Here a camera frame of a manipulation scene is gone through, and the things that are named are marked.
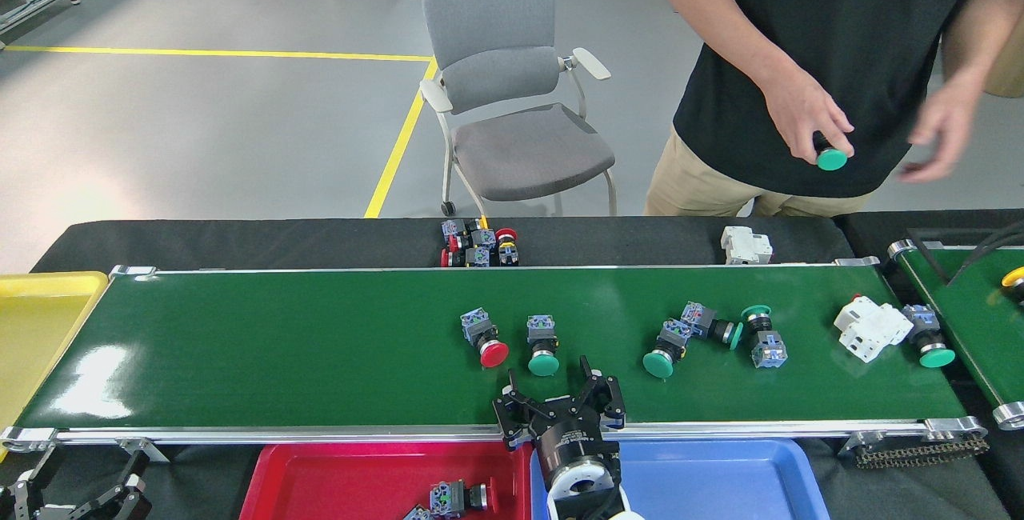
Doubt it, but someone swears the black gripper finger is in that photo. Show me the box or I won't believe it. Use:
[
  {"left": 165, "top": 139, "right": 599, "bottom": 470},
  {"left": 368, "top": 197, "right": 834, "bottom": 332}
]
[
  {"left": 0, "top": 446, "right": 63, "bottom": 520},
  {"left": 64, "top": 450, "right": 153, "bottom": 520}
]

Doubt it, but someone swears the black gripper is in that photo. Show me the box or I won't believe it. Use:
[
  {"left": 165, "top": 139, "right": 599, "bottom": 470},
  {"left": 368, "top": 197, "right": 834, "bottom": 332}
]
[{"left": 491, "top": 355, "right": 627, "bottom": 482}]

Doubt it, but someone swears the green mushroom push button switch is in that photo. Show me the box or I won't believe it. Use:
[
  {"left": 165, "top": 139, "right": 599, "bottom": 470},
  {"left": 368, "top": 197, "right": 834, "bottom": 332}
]
[
  {"left": 526, "top": 314, "right": 561, "bottom": 378},
  {"left": 902, "top": 304, "right": 957, "bottom": 370},
  {"left": 642, "top": 318, "right": 693, "bottom": 380},
  {"left": 681, "top": 301, "right": 745, "bottom": 351},
  {"left": 739, "top": 304, "right": 789, "bottom": 370},
  {"left": 812, "top": 130, "right": 849, "bottom": 172}
]

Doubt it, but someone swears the white circuit breaker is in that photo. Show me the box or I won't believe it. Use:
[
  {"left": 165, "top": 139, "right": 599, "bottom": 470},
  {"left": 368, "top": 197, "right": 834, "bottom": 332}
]
[
  {"left": 833, "top": 294, "right": 915, "bottom": 364},
  {"left": 720, "top": 226, "right": 774, "bottom": 266}
]

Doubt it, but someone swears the yellow plastic tray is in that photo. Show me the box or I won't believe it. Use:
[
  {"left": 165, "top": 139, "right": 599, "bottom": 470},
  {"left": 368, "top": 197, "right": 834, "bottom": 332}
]
[{"left": 0, "top": 271, "right": 110, "bottom": 461}]

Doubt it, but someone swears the blue plastic tray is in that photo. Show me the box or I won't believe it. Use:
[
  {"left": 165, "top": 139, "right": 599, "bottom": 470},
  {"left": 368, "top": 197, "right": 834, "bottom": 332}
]
[{"left": 530, "top": 438, "right": 833, "bottom": 520}]

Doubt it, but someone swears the red plastic tray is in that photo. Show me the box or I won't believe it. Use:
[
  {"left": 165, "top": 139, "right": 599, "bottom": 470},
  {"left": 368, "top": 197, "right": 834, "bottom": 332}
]
[{"left": 240, "top": 442, "right": 535, "bottom": 520}]

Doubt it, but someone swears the green conveyor belt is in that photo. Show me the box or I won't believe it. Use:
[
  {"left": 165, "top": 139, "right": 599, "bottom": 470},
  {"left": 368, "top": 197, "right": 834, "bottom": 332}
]
[
  {"left": 0, "top": 256, "right": 989, "bottom": 453},
  {"left": 886, "top": 238, "right": 1024, "bottom": 431}
]

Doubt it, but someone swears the person's right hand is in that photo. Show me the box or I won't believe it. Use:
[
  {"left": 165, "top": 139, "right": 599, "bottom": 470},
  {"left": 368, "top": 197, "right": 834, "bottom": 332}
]
[{"left": 760, "top": 70, "right": 857, "bottom": 165}]

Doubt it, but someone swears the person's left hand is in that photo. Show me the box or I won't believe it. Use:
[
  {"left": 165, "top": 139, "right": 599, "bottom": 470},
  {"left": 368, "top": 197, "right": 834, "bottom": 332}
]
[{"left": 896, "top": 78, "right": 985, "bottom": 185}]

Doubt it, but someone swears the grey office chair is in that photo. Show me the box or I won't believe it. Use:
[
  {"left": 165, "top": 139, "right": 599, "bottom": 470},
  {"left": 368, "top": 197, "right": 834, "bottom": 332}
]
[{"left": 419, "top": 0, "right": 618, "bottom": 218}]

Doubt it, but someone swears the person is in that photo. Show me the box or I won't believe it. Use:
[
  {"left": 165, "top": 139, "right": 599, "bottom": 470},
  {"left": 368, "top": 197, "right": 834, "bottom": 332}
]
[{"left": 644, "top": 0, "right": 1024, "bottom": 218}]

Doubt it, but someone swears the black drive chain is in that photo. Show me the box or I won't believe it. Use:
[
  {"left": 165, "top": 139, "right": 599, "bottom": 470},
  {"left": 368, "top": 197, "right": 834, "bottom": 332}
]
[{"left": 854, "top": 438, "right": 991, "bottom": 470}]

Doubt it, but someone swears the black guide frame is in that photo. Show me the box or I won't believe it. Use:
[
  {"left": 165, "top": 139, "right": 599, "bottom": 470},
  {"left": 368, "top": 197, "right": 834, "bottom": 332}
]
[{"left": 908, "top": 220, "right": 1024, "bottom": 285}]

